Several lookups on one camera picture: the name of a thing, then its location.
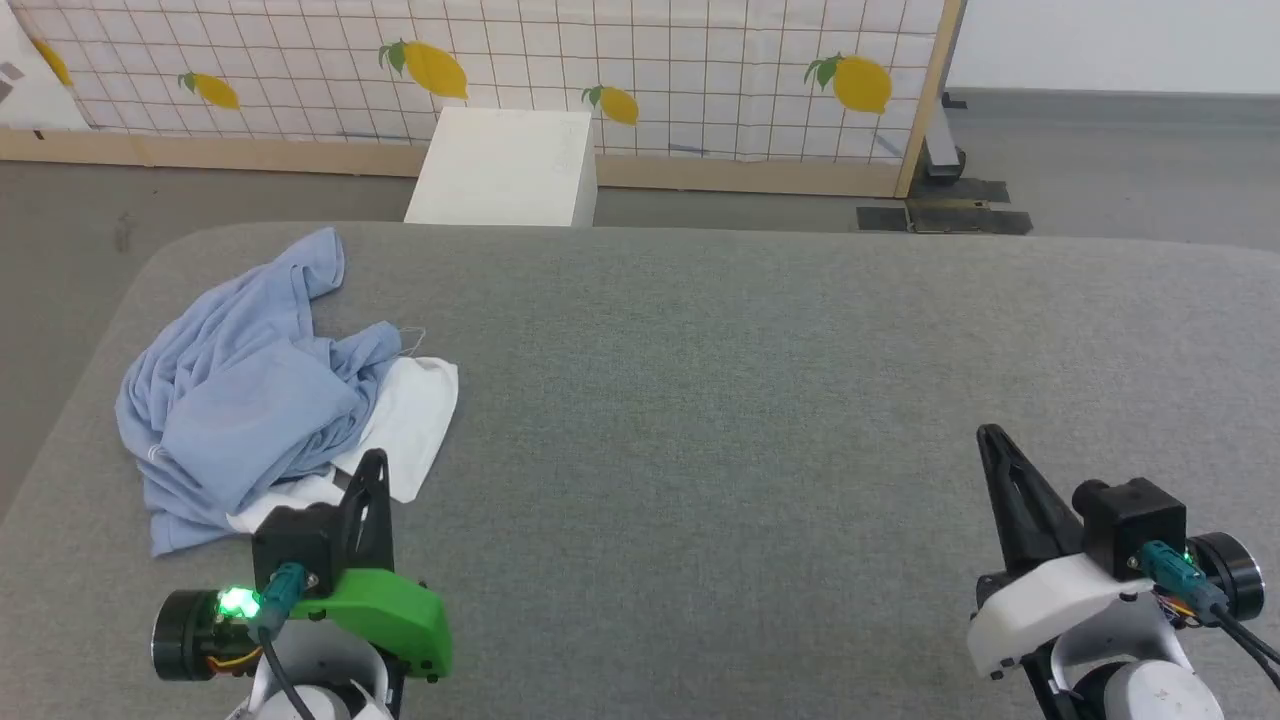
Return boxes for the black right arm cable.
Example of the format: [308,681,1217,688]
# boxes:
[1140,541,1280,693]

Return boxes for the black floor plate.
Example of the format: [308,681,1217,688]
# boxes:
[856,178,1035,238]

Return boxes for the grey metal screen support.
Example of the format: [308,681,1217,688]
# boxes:
[922,90,970,187]

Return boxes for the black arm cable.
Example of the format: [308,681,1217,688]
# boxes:
[1140,541,1280,693]
[247,562,321,720]

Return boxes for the white panel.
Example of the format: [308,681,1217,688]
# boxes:
[0,0,92,132]

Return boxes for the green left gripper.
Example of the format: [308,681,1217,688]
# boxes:
[275,449,454,683]

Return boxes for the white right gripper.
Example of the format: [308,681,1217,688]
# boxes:
[966,424,1163,683]

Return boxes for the light blue polo shirt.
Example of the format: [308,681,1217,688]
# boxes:
[115,227,461,558]

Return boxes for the lemon print partition screen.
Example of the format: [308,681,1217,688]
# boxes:
[0,0,969,200]

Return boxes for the grey fabric sofa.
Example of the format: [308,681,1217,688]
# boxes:
[0,221,1280,720]

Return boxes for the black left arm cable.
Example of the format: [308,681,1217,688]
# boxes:
[247,562,321,720]

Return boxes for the white square box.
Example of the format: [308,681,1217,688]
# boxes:
[403,106,599,229]

